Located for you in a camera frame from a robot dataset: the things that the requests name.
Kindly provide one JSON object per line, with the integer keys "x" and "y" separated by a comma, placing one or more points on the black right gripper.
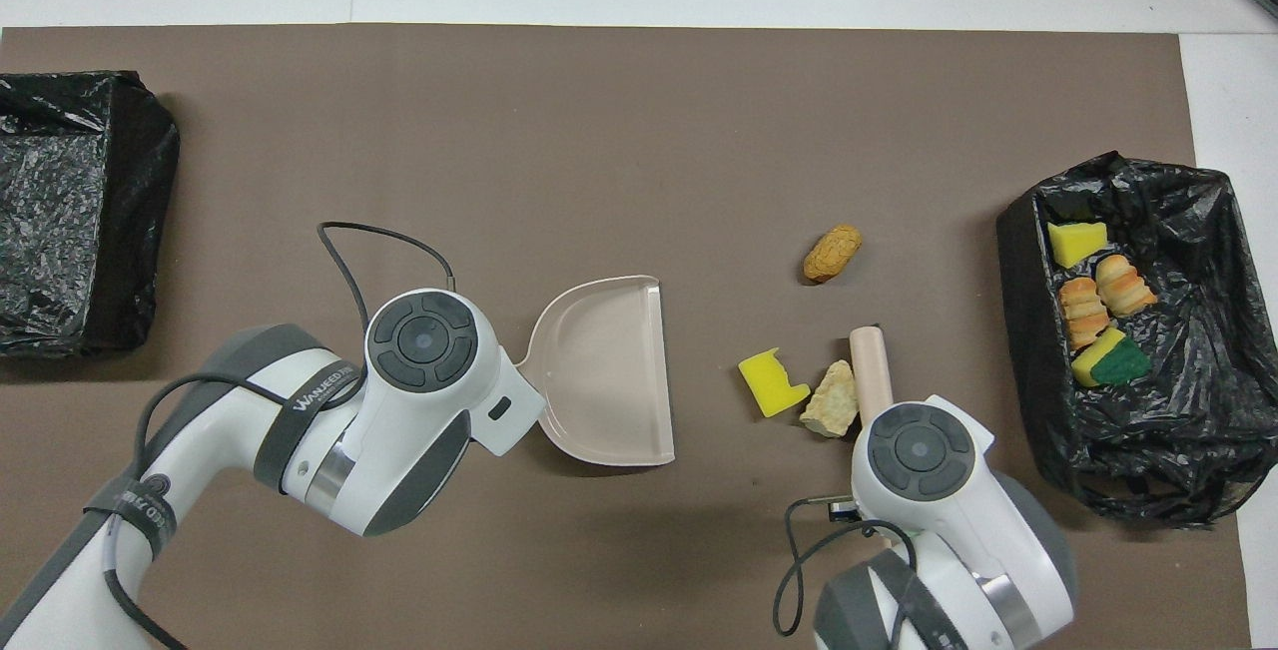
{"x": 842, "y": 509}

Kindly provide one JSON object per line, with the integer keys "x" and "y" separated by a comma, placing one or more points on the torn pale bread chunk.
{"x": 831, "y": 405}

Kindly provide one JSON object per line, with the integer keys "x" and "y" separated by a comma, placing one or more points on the notched yellow sponge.
{"x": 769, "y": 385}

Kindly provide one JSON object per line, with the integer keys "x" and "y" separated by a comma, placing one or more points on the beige hand brush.
{"x": 871, "y": 365}

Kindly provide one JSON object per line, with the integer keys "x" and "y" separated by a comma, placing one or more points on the peanut-shaped brown bread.
{"x": 832, "y": 253}

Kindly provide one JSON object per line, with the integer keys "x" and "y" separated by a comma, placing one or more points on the beige plastic dustpan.
{"x": 609, "y": 370}

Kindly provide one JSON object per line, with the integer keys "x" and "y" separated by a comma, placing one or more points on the green and yellow sponge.
{"x": 1110, "y": 360}

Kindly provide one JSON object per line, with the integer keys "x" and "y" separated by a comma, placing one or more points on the torn croissant chunk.
{"x": 1083, "y": 313}

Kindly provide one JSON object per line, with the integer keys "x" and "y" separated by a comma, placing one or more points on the yellow sponge wedge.
{"x": 1076, "y": 243}

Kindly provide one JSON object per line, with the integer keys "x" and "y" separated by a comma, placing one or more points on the orange striped croissant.
{"x": 1125, "y": 285}

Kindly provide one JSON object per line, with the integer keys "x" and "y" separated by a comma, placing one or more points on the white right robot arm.
{"x": 929, "y": 490}

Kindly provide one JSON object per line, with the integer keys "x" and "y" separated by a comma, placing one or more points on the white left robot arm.
{"x": 399, "y": 430}

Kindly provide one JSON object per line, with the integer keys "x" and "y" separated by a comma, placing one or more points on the black bag-lined bin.
{"x": 1188, "y": 380}
{"x": 60, "y": 231}

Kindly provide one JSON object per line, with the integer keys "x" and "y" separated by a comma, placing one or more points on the brown table mat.
{"x": 599, "y": 81}

